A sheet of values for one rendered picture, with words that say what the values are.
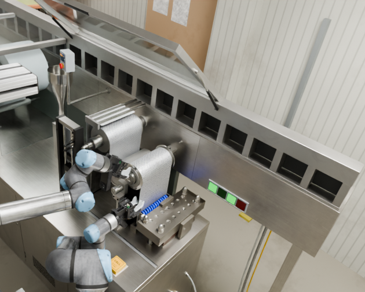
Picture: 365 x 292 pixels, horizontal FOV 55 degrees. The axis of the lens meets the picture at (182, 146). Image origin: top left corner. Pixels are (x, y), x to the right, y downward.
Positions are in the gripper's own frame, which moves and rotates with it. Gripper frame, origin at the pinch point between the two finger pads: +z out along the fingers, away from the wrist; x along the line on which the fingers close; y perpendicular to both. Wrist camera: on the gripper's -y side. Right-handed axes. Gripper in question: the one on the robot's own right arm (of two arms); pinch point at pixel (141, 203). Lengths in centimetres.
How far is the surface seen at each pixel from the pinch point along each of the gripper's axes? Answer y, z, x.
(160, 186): 3.3, 14.5, -0.2
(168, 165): 15.6, 18.5, -0.2
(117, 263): -16.6, -25.6, -10.7
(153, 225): -6.0, -2.6, -11.7
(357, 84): 44, 169, -50
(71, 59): 59, 1, 58
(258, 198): 19, 30, -49
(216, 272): -109, 74, -26
